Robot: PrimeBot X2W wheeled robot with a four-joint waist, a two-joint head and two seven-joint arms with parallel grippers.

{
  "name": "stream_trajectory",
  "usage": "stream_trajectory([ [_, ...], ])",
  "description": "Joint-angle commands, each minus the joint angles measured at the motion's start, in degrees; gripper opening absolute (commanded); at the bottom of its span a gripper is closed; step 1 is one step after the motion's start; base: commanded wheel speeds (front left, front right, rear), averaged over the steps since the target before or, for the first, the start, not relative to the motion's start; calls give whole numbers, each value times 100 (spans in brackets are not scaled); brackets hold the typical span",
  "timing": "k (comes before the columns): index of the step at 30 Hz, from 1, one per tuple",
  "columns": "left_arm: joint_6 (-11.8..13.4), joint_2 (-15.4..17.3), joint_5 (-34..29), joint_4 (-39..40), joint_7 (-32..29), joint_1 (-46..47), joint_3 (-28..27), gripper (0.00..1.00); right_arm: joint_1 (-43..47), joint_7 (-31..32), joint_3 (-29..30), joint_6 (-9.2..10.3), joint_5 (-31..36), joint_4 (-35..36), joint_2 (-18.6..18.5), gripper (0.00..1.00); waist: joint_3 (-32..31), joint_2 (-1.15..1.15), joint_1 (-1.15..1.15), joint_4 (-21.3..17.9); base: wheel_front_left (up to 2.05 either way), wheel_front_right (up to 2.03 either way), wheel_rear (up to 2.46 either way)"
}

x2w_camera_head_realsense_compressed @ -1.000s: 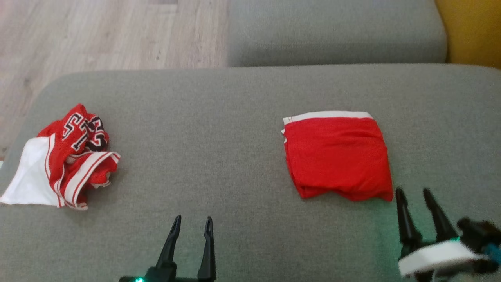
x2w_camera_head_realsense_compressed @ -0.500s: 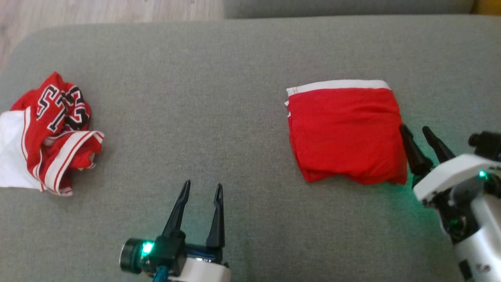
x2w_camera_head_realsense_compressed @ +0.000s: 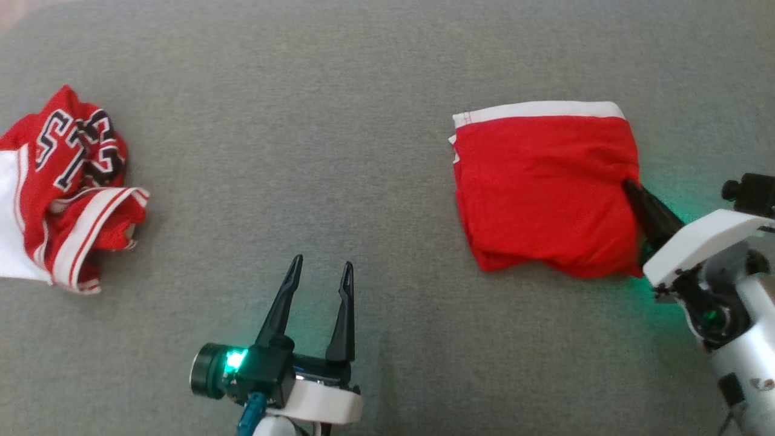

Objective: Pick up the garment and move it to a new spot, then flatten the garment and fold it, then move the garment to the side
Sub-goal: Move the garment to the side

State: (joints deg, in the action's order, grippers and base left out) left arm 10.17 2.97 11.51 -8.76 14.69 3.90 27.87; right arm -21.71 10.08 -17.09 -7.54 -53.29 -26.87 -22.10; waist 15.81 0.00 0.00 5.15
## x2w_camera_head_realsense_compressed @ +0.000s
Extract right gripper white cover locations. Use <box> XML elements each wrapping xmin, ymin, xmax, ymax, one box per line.
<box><xmin>622</xmin><ymin>179</ymin><xmax>766</xmax><ymax>351</ymax></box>

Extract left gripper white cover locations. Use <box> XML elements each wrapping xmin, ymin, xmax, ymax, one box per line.
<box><xmin>256</xmin><ymin>254</ymin><xmax>364</xmax><ymax>426</ymax></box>

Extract red shorts with white waistband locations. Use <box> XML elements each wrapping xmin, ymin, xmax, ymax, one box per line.
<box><xmin>449</xmin><ymin>101</ymin><xmax>644</xmax><ymax>279</ymax></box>

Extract red basketball jersey with print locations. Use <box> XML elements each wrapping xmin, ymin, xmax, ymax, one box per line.
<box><xmin>0</xmin><ymin>85</ymin><xmax>150</xmax><ymax>295</ymax></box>

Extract large grey sofa seat cushion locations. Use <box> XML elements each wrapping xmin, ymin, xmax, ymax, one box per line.
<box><xmin>0</xmin><ymin>0</ymin><xmax>775</xmax><ymax>436</ymax></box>

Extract black cable with blue plug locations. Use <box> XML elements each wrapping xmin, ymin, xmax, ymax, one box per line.
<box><xmin>236</xmin><ymin>392</ymin><xmax>268</xmax><ymax>436</ymax></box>

